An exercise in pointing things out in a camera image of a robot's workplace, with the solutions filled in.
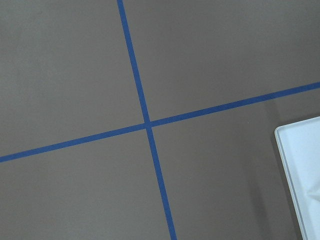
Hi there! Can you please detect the white rectangular tray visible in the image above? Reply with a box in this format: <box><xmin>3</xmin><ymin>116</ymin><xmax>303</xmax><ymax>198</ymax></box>
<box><xmin>274</xmin><ymin>117</ymin><xmax>320</xmax><ymax>240</ymax></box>

